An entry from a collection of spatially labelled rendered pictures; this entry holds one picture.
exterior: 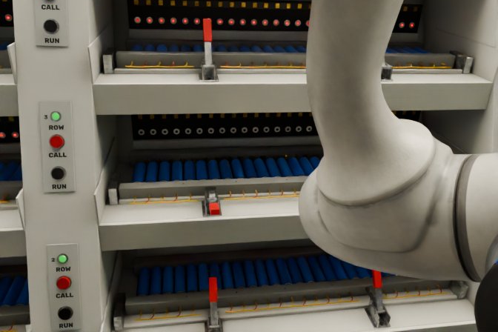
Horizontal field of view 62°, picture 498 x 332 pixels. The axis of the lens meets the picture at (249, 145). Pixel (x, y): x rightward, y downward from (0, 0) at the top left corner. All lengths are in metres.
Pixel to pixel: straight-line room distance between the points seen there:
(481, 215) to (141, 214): 0.45
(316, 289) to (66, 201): 0.42
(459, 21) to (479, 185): 0.54
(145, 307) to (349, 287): 0.34
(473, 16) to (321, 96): 0.54
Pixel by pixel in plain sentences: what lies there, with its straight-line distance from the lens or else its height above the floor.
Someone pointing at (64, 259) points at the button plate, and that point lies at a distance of 0.64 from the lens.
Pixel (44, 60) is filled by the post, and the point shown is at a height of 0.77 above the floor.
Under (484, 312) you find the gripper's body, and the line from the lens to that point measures 0.23.
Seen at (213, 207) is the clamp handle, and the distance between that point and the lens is 0.56.
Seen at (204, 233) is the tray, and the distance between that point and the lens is 0.62.
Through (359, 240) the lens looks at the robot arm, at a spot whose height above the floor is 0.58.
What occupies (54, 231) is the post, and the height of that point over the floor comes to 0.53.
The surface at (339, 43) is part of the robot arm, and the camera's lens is 0.27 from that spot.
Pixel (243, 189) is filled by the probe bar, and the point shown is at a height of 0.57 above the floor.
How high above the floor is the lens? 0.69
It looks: 4 degrees down
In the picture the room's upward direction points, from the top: 1 degrees counter-clockwise
